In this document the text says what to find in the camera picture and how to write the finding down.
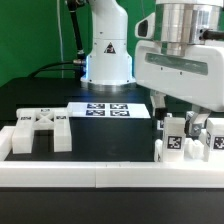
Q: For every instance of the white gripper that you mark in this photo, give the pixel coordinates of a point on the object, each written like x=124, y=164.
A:
x=197, y=78

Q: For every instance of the white chair seat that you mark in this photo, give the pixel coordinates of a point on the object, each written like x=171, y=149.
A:
x=193, y=150

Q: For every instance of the white chair back frame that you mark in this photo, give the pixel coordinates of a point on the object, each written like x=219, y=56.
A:
x=30, y=120

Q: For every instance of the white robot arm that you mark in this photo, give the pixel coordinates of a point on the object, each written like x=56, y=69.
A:
x=180, y=53

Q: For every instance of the white tagged cube right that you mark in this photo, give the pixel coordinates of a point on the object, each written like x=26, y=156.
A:
x=189, y=115

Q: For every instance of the white tagged cube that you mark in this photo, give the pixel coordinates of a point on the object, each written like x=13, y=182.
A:
x=160, y=123
x=189, y=115

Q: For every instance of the white tagged cube left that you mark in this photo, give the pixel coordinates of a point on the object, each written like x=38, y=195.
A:
x=160, y=123

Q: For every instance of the white marker sheet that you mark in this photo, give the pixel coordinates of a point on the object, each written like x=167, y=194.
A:
x=108, y=110

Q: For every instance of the white U-shaped barrier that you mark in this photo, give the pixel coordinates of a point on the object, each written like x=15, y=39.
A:
x=105, y=175

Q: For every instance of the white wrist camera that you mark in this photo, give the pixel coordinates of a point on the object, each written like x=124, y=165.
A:
x=145, y=28

